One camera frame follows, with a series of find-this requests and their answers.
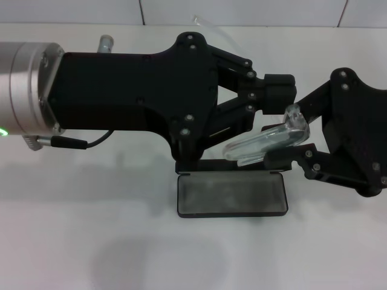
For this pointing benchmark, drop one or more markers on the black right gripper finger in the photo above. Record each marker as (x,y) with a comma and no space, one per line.
(316,102)
(278,99)
(278,81)
(281,157)

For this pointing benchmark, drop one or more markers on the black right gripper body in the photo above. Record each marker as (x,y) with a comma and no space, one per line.
(359,130)

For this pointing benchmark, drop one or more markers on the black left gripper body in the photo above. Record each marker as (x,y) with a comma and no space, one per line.
(127,90)

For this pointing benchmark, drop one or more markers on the clear white glasses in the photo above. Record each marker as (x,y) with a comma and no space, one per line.
(260,145)

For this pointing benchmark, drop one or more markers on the black glasses case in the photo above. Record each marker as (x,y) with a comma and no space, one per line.
(229,193)

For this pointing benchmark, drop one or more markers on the silver stub on left gripper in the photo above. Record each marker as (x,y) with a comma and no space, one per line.
(106,43)

